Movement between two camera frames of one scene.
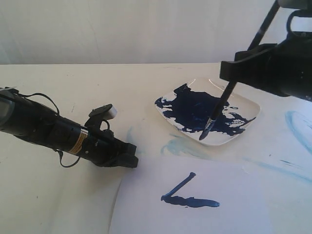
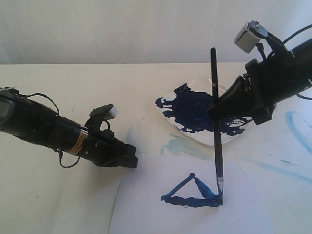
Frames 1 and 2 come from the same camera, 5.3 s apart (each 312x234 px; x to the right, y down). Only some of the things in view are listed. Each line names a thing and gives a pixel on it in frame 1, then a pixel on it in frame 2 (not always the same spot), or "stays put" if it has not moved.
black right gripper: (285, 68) to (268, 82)
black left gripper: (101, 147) stays put
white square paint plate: (190, 104) stays put
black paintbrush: (263, 24) to (217, 127)
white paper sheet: (204, 195) stays put
